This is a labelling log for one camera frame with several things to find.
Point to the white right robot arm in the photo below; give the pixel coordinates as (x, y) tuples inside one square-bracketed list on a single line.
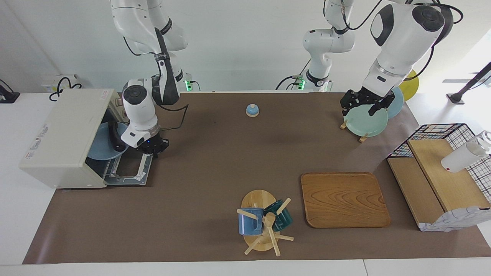
[(140, 111)]

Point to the wooden serving tray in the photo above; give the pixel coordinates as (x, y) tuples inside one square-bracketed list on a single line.
[(345, 199)]

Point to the wooden mug tree stand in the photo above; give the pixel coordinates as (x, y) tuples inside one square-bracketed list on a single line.
[(257, 199)]

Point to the toaster oven glass door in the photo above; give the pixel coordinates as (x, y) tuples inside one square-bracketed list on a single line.
[(126, 180)]

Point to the yellow plate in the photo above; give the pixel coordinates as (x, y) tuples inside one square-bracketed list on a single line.
[(412, 86)]

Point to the pale green plate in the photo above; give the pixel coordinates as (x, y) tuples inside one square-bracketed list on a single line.
[(364, 122)]

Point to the dark green mug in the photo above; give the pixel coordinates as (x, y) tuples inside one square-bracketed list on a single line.
[(282, 218)]

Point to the light blue racked plate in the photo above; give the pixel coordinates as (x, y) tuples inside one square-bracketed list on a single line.
[(398, 103)]

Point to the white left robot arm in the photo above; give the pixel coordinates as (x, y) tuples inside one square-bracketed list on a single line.
[(402, 38)]

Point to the white plastic bottle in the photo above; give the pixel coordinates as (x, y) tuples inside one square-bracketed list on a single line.
[(460, 159)]

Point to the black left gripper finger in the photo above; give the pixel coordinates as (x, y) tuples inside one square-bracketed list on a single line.
[(346, 107), (376, 109)]

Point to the blue mug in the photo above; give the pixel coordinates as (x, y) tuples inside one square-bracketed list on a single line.
[(249, 224)]

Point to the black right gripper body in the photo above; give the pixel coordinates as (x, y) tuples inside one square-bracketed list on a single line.
[(156, 145)]

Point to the brown table mat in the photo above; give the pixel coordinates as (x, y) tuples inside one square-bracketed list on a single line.
[(211, 172)]

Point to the wooden plate rack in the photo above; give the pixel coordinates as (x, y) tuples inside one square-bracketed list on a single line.
[(363, 138)]

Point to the white power outlet box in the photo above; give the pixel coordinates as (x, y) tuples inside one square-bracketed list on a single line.
[(48, 82)]

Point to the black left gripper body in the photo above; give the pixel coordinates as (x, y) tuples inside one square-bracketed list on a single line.
[(372, 97)]

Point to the black clamp base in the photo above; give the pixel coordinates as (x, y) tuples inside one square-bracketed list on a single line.
[(7, 96)]

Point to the light blue deep plate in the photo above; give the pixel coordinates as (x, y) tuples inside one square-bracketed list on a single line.
[(99, 147)]

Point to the cream toaster oven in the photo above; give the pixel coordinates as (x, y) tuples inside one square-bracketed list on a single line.
[(61, 134)]

